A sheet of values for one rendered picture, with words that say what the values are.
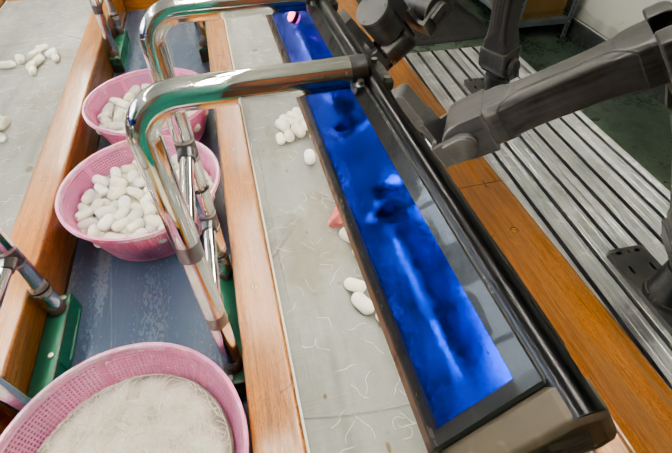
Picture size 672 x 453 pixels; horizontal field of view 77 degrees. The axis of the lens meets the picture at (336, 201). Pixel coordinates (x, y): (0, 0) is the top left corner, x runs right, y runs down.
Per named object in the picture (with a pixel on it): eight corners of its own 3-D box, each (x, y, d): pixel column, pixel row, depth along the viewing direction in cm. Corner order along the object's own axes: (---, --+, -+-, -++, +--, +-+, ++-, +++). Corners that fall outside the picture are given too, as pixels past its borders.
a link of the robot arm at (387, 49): (377, 54, 71) (409, 24, 69) (362, 35, 74) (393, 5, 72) (394, 73, 77) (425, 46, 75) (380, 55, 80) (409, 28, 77)
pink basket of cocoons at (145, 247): (195, 155, 92) (184, 118, 85) (254, 230, 77) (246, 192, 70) (64, 207, 81) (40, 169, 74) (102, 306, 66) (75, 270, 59)
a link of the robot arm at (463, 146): (355, 132, 57) (428, 85, 49) (370, 99, 63) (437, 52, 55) (408, 189, 61) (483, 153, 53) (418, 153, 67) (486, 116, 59)
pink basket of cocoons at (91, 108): (215, 95, 110) (207, 61, 103) (223, 158, 91) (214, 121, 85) (106, 110, 105) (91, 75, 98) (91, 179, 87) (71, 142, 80)
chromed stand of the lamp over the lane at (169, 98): (331, 253, 73) (327, -27, 41) (366, 363, 59) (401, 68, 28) (220, 277, 70) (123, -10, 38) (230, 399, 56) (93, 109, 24)
